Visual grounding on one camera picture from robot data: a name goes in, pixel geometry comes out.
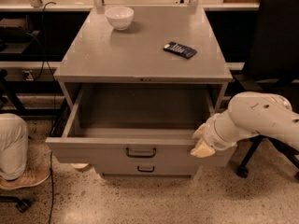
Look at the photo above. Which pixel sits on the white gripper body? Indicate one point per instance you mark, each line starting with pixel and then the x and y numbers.
pixel 212 136

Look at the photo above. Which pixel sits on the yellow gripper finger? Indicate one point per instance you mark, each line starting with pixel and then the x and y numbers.
pixel 202 150
pixel 199 132

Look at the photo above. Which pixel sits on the tan sneaker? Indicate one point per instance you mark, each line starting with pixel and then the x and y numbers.
pixel 28 179

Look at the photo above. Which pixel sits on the black office chair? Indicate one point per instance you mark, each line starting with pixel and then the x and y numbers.
pixel 273 64

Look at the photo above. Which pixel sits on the black chair base caster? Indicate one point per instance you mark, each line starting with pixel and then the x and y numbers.
pixel 22 205

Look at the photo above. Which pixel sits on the grey metal drawer cabinet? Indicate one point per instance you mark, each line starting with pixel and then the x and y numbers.
pixel 136 96

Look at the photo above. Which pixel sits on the white ceramic bowl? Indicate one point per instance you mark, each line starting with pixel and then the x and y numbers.
pixel 120 18

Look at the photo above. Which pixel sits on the beige trouser leg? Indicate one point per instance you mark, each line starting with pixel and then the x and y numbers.
pixel 13 146

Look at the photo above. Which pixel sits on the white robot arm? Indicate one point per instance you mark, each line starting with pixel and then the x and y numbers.
pixel 248 114

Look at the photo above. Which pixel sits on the dark blue snack packet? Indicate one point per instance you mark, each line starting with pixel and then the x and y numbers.
pixel 180 50

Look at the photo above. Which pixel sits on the small bowl on floor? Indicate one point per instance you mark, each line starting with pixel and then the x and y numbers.
pixel 79 166

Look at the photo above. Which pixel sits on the grey top drawer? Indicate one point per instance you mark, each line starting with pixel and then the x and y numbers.
pixel 135 123

